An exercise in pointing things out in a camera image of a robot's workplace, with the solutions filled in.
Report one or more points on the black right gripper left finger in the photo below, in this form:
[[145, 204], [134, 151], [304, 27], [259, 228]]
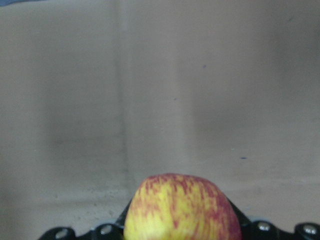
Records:
[[103, 231]]

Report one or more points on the yellow-red apple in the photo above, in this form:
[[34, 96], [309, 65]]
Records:
[[175, 206]]

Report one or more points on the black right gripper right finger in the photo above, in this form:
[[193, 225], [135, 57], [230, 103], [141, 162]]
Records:
[[260, 229]]

